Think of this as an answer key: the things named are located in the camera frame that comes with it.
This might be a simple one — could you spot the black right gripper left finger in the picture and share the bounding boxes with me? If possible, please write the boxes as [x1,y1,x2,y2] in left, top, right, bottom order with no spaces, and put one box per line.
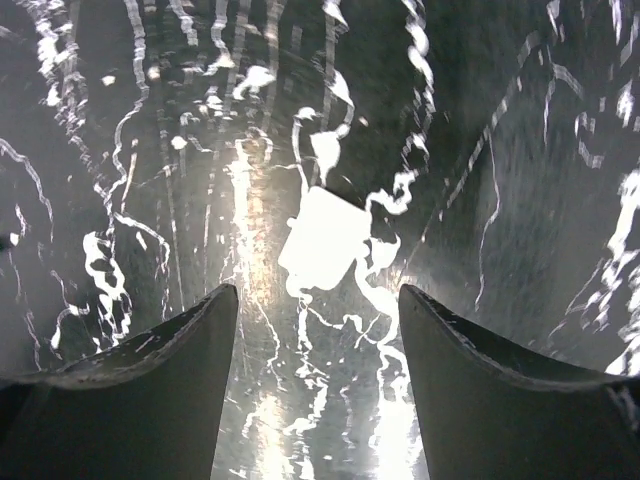
[1,284,239,479]

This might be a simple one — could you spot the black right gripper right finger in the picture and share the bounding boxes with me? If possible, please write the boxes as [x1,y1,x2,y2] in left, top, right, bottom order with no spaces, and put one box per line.
[399,285,639,479]

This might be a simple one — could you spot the white battery cover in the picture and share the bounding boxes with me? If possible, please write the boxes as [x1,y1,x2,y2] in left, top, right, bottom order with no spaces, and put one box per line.
[278,186,372,296]

